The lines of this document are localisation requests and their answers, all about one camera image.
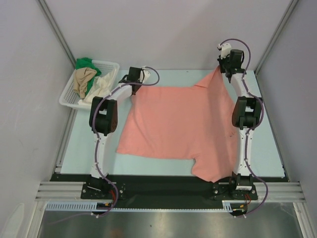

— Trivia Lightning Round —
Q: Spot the pink t shirt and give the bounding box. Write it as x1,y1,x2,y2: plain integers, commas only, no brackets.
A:
117,68,239,182

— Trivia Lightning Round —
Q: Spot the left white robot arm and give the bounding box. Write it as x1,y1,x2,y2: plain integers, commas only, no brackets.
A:
86,67,150,198

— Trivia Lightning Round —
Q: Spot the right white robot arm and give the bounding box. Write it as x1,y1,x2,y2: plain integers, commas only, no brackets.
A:
218,43,263,200

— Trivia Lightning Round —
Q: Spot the cream white t shirt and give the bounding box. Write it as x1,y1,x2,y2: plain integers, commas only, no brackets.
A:
78,69,117,106

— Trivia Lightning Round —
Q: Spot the beige t shirt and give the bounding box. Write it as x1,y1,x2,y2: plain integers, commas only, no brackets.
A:
73,67,97,99

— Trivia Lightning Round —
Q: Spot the green t shirt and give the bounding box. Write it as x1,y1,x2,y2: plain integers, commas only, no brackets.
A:
75,58,101,95

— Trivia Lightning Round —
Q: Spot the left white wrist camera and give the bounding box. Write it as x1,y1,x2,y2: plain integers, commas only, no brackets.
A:
139,67,151,84

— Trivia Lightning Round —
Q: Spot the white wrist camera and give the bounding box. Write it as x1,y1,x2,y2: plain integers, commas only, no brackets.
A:
139,67,151,84
217,43,232,59

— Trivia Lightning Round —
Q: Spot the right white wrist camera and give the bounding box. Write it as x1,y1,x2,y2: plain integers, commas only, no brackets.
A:
217,43,232,59

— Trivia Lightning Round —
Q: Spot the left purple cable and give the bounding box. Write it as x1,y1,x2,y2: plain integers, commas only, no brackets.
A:
48,66,161,225

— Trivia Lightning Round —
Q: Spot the purple cable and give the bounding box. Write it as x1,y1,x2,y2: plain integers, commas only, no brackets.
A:
48,66,161,225
217,38,269,218

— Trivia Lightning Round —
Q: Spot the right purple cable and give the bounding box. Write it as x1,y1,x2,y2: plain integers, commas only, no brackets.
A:
217,38,269,218

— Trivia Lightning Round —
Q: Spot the right aluminium corner post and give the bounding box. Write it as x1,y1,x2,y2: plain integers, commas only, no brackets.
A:
254,0,300,76

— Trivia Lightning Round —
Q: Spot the aluminium corner post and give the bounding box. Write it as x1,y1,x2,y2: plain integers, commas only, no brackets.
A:
36,0,76,67
254,0,300,76

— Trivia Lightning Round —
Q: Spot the left aluminium corner post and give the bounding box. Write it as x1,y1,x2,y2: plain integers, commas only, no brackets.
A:
36,0,76,67

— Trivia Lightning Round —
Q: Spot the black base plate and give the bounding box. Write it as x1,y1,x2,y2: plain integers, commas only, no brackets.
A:
49,173,290,210

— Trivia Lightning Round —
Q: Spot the white slotted cable duct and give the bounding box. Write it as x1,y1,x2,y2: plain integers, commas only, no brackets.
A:
46,201,238,213

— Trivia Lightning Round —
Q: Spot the aluminium frame rail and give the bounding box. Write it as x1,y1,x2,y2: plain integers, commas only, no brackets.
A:
35,181,306,203

